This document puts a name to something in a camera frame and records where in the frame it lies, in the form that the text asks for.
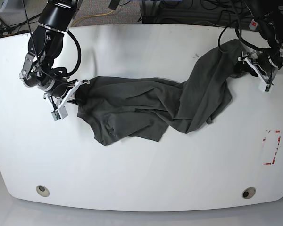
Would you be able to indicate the left table cable grommet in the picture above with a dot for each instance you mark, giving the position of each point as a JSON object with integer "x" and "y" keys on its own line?
{"x": 42, "y": 191}

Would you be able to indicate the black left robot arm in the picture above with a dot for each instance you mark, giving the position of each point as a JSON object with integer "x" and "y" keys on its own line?
{"x": 269, "y": 19}

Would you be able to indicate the white power strip red switch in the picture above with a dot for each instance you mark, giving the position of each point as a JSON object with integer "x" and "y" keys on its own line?
{"x": 253, "y": 25}

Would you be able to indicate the red tape rectangle marking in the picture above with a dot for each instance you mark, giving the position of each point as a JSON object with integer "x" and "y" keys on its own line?
{"x": 270, "y": 146}

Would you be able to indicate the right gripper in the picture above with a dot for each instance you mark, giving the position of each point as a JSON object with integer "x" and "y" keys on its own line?
{"x": 72, "y": 93}

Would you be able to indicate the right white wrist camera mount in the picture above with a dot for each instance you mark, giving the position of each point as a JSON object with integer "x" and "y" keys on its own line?
{"x": 57, "y": 112}

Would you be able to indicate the dark grey T-shirt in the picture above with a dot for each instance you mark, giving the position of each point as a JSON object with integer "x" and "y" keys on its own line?
{"x": 116, "y": 107}

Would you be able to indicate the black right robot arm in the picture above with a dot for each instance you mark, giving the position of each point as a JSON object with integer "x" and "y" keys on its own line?
{"x": 45, "y": 45}

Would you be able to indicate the right table cable grommet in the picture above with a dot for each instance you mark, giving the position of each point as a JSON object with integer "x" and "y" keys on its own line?
{"x": 248, "y": 193}

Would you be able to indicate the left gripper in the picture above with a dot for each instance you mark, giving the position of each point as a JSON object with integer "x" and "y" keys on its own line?
{"x": 256, "y": 63}

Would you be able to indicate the black tripod stand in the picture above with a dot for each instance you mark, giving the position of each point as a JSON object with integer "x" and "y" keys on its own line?
{"x": 7, "y": 30}

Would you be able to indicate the table cable grommet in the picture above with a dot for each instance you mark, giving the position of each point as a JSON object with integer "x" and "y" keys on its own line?
{"x": 42, "y": 191}
{"x": 248, "y": 193}

